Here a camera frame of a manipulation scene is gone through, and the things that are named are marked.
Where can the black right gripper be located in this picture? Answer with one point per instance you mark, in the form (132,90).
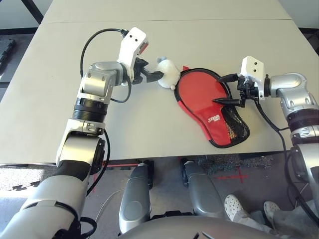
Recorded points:
(250,90)

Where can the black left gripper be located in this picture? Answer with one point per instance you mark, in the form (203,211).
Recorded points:
(139,74)

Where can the red black paddle case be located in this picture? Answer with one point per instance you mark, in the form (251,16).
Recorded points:
(214,127)

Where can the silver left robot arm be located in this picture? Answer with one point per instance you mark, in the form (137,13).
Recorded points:
(99,79)

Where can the dark speckled floor mat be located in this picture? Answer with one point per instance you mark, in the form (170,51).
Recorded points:
(231,163)

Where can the red floor tape cross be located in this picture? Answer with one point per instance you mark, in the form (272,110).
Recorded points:
(239,176)

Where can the red floor tape line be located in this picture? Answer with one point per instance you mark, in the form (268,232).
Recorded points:
(119,164)

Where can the grey robot right leg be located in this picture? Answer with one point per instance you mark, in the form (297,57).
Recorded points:
(204,194)

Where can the grey robot leg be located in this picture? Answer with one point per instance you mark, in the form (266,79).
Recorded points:
(204,194)
(134,199)

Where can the white perforated clog shoe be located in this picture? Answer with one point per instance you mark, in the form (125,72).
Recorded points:
(234,205)
(271,209)

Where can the grey robot left leg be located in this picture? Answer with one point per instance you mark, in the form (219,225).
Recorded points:
(134,199)

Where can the beige trouser leg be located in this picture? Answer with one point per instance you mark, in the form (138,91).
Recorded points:
(246,220)

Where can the grey robot torso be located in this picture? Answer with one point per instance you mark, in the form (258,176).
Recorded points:
(197,229)

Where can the grey trouser leg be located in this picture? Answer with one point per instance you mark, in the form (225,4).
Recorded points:
(294,221)

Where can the light speckled puzzle mat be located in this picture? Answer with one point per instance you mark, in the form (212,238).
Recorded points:
(25,176)

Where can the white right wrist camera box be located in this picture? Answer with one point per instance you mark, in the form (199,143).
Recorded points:
(251,68)

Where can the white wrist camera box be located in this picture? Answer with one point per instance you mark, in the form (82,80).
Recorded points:
(130,44)
(251,68)

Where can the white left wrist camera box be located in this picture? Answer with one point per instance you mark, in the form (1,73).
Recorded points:
(130,44)

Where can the black diagonal frame beam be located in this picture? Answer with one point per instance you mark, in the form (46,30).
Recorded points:
(30,11)

